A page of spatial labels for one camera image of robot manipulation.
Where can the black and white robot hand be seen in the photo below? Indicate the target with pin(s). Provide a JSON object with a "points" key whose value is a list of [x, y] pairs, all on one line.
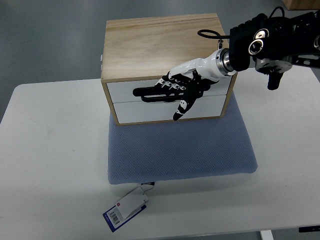
{"points": [[192, 77]]}

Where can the black drawer handle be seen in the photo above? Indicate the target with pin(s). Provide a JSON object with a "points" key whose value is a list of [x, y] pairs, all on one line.
{"points": [[140, 91]]}

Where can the white drawer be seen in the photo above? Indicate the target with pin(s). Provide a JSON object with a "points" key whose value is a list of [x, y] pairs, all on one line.
{"points": [[121, 92]]}

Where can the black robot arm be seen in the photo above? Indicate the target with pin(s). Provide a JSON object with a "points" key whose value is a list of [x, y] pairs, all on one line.
{"points": [[274, 43]]}

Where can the wooden drawer cabinet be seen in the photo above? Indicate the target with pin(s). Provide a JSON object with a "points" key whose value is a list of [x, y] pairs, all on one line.
{"points": [[140, 49]]}

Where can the blue-grey mesh cushion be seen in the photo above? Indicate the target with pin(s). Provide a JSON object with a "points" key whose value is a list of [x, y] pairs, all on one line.
{"points": [[180, 149]]}

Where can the white and blue price tag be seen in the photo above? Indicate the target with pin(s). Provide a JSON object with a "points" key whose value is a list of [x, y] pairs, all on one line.
{"points": [[128, 206]]}

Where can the cardboard box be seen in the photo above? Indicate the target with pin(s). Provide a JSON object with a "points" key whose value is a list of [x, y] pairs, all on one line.
{"points": [[294, 5]]}

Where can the white table leg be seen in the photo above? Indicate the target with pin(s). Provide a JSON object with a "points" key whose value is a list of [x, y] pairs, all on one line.
{"points": [[266, 235]]}

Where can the black table bracket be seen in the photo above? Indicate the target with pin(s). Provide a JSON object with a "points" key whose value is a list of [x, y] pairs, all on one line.
{"points": [[309, 229]]}

